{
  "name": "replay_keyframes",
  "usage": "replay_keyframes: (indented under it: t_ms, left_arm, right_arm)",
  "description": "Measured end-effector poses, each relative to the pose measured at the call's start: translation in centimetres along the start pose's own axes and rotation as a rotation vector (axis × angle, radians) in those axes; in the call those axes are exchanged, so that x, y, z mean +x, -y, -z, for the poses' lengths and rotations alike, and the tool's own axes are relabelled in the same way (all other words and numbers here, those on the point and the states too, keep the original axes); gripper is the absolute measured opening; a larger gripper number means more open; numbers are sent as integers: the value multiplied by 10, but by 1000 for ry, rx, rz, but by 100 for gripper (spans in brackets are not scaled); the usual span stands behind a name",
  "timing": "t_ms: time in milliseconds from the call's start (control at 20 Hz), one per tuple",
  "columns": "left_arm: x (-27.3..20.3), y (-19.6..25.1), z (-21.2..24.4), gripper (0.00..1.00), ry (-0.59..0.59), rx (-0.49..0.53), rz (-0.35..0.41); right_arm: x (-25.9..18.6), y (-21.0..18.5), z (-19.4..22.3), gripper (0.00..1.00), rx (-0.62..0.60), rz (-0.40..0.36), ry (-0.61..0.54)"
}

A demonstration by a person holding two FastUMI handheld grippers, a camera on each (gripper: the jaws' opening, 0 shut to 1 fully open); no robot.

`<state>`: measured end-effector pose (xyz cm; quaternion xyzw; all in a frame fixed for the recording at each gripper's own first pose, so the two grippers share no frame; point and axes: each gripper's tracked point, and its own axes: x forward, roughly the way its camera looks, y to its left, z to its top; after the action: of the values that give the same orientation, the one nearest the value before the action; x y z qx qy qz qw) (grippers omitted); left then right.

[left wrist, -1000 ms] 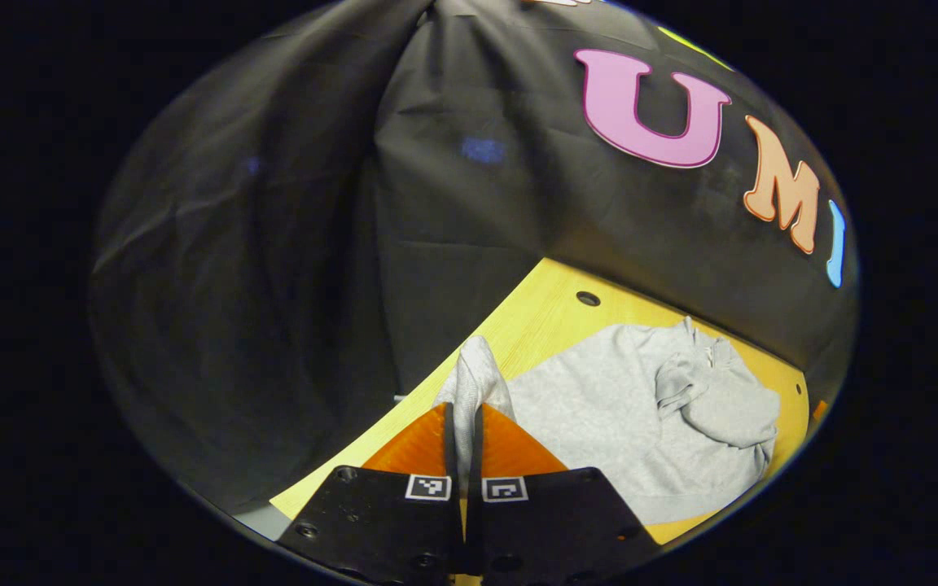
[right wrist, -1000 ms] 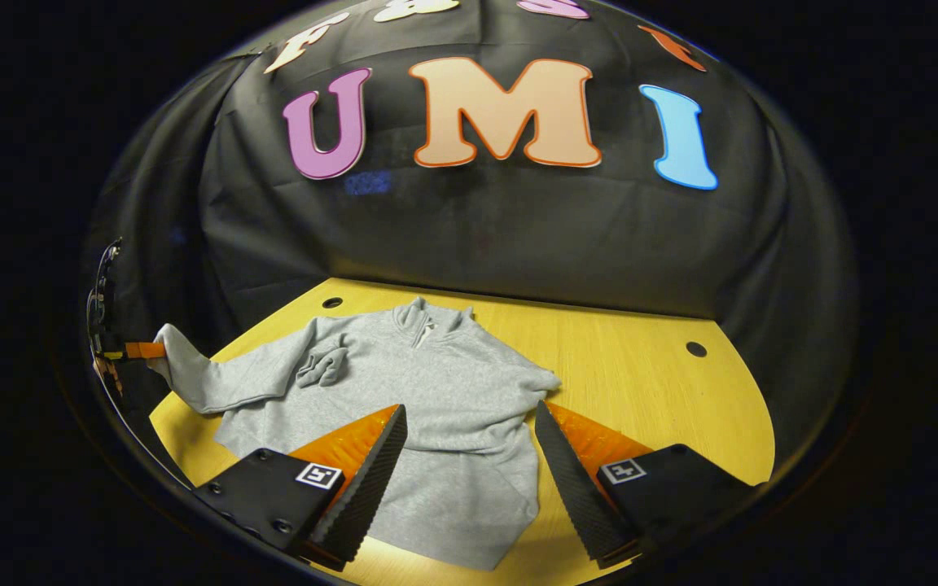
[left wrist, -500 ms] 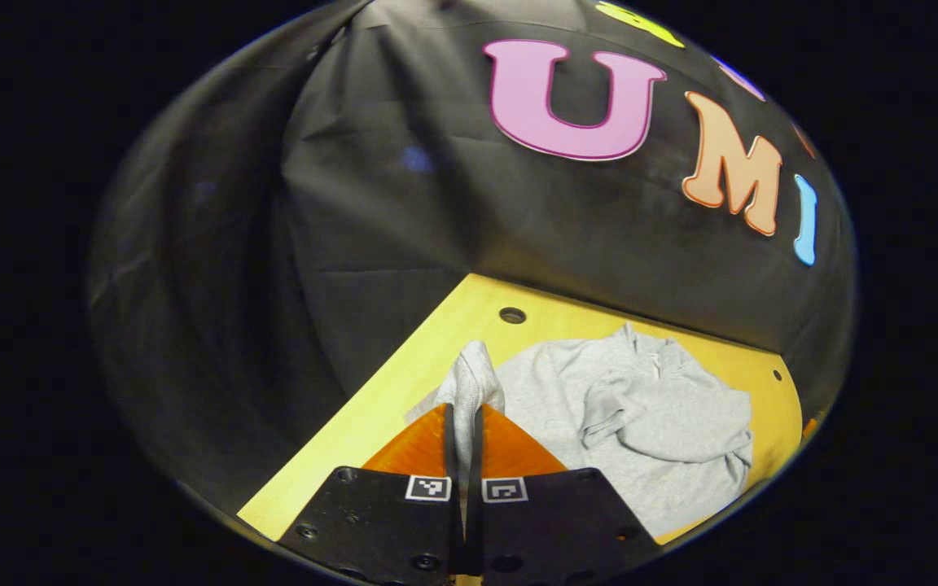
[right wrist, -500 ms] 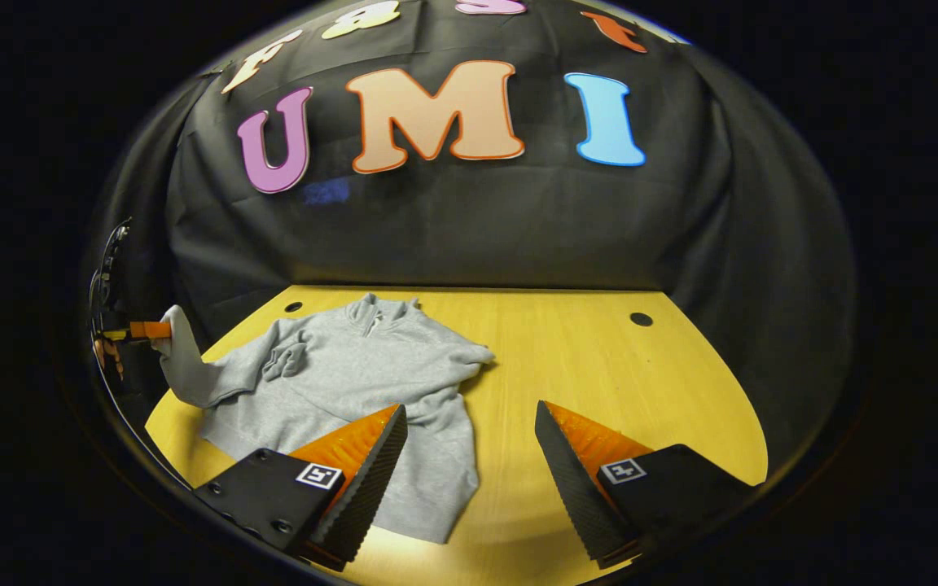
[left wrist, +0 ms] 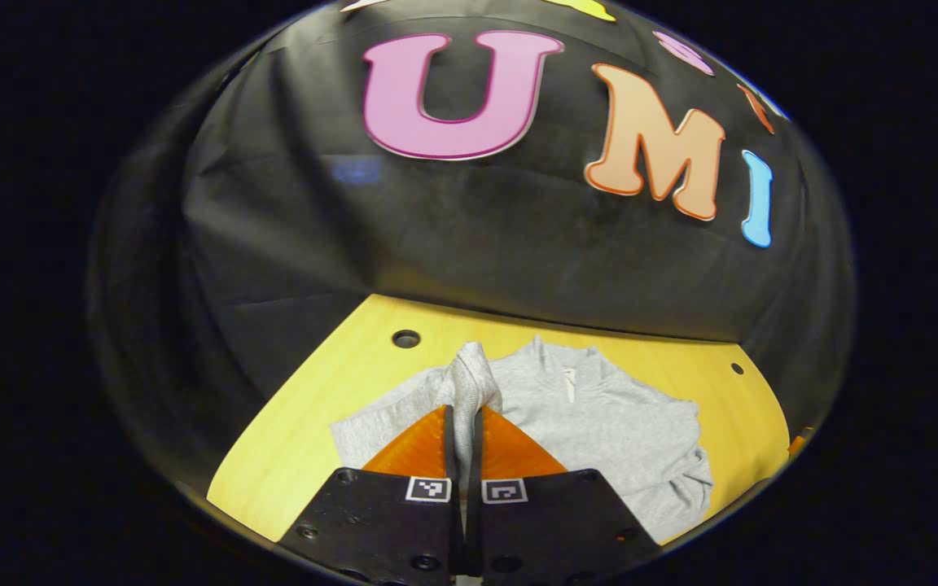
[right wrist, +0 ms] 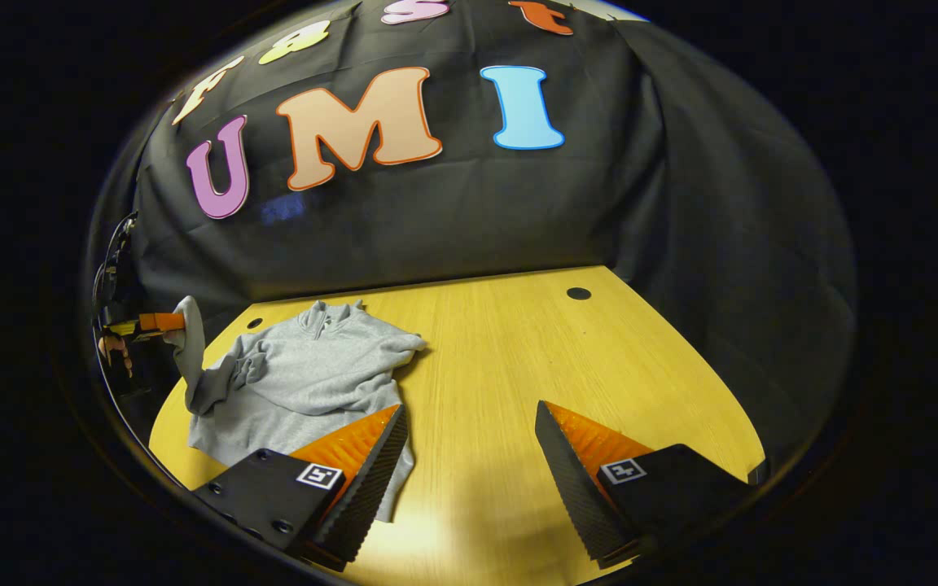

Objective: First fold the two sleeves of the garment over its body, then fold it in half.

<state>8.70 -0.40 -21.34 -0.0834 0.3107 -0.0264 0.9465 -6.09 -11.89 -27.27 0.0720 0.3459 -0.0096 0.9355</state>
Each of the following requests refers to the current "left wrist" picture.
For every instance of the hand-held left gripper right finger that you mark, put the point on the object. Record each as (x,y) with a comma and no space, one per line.
(567,521)

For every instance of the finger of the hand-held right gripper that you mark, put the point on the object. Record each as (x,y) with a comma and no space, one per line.
(799,445)

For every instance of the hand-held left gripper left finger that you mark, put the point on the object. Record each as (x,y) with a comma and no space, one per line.
(371,521)

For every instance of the grey zip-neck sweatshirt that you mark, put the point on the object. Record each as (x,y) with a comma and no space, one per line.
(599,415)

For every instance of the black backdrop cloth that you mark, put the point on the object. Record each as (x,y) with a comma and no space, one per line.
(477,244)

